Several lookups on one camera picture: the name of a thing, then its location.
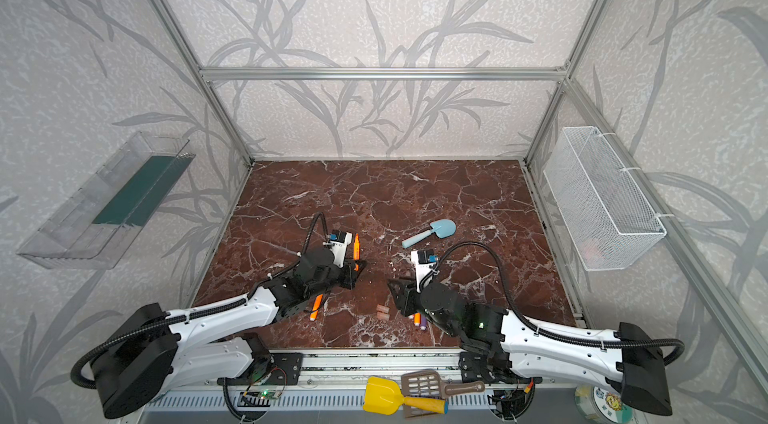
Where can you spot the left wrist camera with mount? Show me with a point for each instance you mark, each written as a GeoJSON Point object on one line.
{"type": "Point", "coordinates": [338, 243]}

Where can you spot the yellow toy shovel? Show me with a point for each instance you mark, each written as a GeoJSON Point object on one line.
{"type": "Point", "coordinates": [384, 396]}

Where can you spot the aluminium cage frame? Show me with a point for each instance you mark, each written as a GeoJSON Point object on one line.
{"type": "Point", "coordinates": [742, 335]}

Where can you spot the green circuit board with wires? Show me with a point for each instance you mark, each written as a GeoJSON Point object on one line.
{"type": "Point", "coordinates": [257, 398]}

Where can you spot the light blue toy shovel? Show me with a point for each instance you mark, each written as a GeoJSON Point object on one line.
{"type": "Point", "coordinates": [442, 228]}

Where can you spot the clear plastic wall tray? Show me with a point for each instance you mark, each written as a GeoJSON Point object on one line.
{"type": "Point", "coordinates": [95, 227]}

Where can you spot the brown toy spatula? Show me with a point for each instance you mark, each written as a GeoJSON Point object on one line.
{"type": "Point", "coordinates": [429, 384]}

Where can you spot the short orange highlighter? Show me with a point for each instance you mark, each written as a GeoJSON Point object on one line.
{"type": "Point", "coordinates": [317, 305]}
{"type": "Point", "coordinates": [356, 252]}

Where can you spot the white wire mesh basket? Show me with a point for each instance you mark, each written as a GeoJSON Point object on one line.
{"type": "Point", "coordinates": [609, 219]}

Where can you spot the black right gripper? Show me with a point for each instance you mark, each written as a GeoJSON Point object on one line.
{"type": "Point", "coordinates": [405, 296]}

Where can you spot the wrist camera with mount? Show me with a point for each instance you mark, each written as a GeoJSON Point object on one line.
{"type": "Point", "coordinates": [338, 243]}
{"type": "Point", "coordinates": [424, 262]}

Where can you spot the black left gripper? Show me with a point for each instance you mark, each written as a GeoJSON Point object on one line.
{"type": "Point", "coordinates": [349, 274]}

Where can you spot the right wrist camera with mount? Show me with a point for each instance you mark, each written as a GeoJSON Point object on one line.
{"type": "Point", "coordinates": [424, 262]}

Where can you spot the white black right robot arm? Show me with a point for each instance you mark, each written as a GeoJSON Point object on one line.
{"type": "Point", "coordinates": [513, 346]}

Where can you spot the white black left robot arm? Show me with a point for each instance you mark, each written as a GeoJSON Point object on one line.
{"type": "Point", "coordinates": [155, 350]}

